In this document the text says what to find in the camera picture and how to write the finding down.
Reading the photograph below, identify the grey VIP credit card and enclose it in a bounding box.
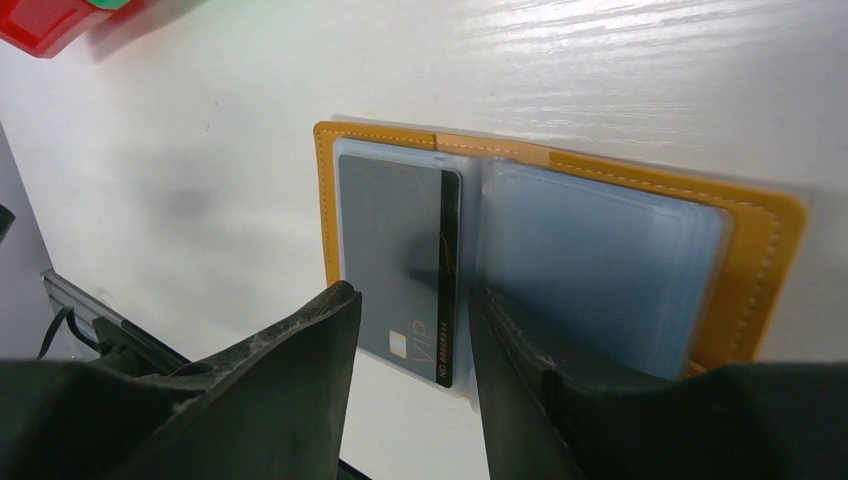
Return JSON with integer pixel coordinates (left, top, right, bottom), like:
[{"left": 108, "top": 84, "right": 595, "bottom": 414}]
[{"left": 337, "top": 154, "right": 461, "bottom": 388}]

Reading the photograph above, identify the yellow leather card holder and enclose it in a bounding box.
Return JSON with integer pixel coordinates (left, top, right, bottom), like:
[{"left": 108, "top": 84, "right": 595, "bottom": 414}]
[{"left": 314, "top": 121, "right": 806, "bottom": 397}]

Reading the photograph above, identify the red bin with gold card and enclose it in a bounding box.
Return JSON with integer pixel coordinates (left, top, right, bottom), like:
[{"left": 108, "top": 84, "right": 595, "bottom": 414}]
[{"left": 1, "top": 0, "right": 146, "bottom": 58}]

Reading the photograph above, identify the aluminium frame rail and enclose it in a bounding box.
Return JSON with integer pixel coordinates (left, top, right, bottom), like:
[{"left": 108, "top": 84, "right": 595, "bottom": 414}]
[{"left": 39, "top": 270, "right": 190, "bottom": 377}]

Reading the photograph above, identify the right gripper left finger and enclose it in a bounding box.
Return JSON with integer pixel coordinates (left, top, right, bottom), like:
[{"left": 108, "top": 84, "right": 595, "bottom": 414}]
[{"left": 1, "top": 281, "right": 362, "bottom": 479}]

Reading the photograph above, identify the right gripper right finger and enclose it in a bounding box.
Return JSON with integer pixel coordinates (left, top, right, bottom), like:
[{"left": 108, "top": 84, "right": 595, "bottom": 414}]
[{"left": 469, "top": 288, "right": 847, "bottom": 479}]

